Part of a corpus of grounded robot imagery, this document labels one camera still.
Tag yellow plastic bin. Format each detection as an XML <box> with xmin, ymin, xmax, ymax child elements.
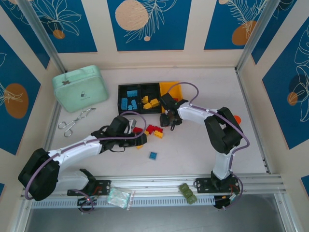
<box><xmin>159</xmin><ymin>81</ymin><xmax>183</xmax><ymax>114</ymax></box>

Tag black plastic bin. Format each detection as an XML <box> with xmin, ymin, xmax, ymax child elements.
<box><xmin>139</xmin><ymin>83</ymin><xmax>162</xmax><ymax>115</ymax></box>

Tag metal scissor tongs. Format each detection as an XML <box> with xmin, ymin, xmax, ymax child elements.
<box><xmin>57</xmin><ymin>108</ymin><xmax>97</xmax><ymax>138</ymax></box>

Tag mint green zip case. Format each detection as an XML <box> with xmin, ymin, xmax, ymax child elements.
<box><xmin>52</xmin><ymin>64</ymin><xmax>109</xmax><ymax>114</ymax></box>

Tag clear plastic bag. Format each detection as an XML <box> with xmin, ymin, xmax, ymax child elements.
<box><xmin>107</xmin><ymin>188</ymin><xmax>136</xmax><ymax>210</ymax></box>

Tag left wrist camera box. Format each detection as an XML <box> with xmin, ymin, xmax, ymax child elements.
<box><xmin>127</xmin><ymin>119</ymin><xmax>138</xmax><ymax>133</ymax></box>

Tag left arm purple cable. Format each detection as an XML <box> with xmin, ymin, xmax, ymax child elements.
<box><xmin>24</xmin><ymin>111</ymin><xmax>148</xmax><ymax>213</ymax></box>

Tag aluminium table rail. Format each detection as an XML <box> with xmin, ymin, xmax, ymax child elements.
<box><xmin>20</xmin><ymin>173</ymin><xmax>289</xmax><ymax>200</ymax></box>

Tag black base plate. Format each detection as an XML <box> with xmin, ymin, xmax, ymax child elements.
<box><xmin>194</xmin><ymin>177</ymin><xmax>243</xmax><ymax>194</ymax></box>
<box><xmin>66</xmin><ymin>179</ymin><xmax>112</xmax><ymax>197</ymax></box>

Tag slotted grey cable duct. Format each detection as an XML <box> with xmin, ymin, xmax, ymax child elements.
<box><xmin>30</xmin><ymin>195</ymin><xmax>216</xmax><ymax>209</ymax></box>

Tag aluminium side rail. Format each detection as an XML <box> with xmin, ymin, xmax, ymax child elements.
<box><xmin>235</xmin><ymin>67</ymin><xmax>272</xmax><ymax>174</ymax></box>
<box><xmin>35</xmin><ymin>96</ymin><xmax>63</xmax><ymax>181</ymax></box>

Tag aluminium frame post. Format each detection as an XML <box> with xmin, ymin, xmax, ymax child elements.
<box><xmin>18</xmin><ymin>0</ymin><xmax>67</xmax><ymax>73</ymax></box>
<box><xmin>235</xmin><ymin>0</ymin><xmax>282</xmax><ymax>73</ymax></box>

